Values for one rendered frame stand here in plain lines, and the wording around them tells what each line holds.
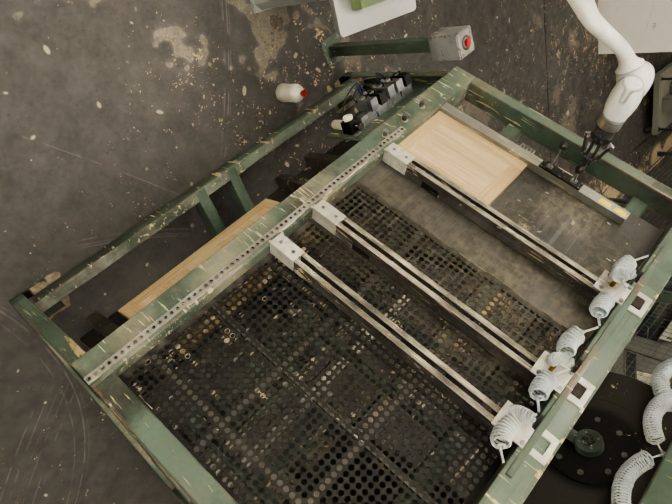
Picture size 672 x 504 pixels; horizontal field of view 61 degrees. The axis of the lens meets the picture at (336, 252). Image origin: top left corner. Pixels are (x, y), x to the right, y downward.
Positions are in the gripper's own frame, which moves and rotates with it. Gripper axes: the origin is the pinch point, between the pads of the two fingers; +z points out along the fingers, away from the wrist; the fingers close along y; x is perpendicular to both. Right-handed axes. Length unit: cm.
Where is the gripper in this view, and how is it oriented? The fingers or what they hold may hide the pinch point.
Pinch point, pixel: (585, 162)
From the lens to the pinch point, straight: 260.4
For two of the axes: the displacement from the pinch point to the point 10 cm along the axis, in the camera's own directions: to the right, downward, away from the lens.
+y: -7.4, -5.7, 3.4
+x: -6.7, 5.9, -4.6
